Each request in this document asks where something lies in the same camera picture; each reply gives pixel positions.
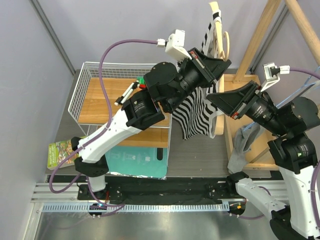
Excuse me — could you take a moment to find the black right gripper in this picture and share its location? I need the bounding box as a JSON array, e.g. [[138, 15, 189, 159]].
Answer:
[[207, 78, 289, 136]]

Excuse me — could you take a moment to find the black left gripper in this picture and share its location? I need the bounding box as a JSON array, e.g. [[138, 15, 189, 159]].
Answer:
[[165, 47, 230, 112]]

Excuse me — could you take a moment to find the black white striped tank top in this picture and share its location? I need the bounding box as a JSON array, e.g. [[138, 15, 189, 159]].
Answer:
[[172, 12, 222, 140]]

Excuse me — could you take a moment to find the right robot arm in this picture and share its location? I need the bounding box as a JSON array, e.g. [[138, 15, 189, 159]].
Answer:
[[207, 81, 320, 240]]

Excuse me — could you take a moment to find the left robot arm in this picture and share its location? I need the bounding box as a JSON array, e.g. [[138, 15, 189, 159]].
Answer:
[[71, 48, 231, 200]]

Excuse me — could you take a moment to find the grey garment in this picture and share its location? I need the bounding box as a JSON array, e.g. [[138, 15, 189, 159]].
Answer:
[[227, 123, 264, 174]]

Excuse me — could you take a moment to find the wooden rack base tray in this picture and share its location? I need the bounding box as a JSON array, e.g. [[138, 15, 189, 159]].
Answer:
[[224, 74, 278, 171]]

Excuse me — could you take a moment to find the red cap marker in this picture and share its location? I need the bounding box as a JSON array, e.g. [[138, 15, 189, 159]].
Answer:
[[138, 84, 146, 89]]

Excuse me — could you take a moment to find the green cap marker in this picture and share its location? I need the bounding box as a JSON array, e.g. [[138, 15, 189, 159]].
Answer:
[[136, 77, 145, 85]]

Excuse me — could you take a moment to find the black white marker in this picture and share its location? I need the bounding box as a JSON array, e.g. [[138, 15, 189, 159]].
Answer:
[[114, 80, 140, 106]]

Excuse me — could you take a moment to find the teal cutting board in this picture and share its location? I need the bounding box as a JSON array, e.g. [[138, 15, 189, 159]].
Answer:
[[105, 146, 169, 179]]

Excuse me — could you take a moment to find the green paperback book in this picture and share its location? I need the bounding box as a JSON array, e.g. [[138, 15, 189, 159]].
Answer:
[[47, 139, 73, 170]]

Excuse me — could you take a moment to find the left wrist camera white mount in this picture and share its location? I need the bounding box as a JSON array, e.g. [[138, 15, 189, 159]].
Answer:
[[156, 29, 192, 62]]

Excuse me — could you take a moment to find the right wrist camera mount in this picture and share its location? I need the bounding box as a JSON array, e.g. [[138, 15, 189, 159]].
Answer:
[[260, 62, 290, 92]]

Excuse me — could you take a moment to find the blue wire hanger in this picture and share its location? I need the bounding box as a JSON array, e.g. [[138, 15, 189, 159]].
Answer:
[[243, 66, 320, 131]]

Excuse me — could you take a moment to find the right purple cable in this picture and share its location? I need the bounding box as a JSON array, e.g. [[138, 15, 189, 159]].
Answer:
[[237, 66, 320, 221]]

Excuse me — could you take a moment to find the wooden clothes rack frame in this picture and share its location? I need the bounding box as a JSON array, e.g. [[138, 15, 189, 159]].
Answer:
[[234, 0, 320, 163]]

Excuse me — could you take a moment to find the white wire basket shelf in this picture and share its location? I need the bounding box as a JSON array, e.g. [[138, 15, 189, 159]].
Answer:
[[68, 61, 172, 148]]

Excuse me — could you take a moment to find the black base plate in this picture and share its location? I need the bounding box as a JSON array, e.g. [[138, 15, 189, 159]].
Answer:
[[75, 176, 245, 205]]

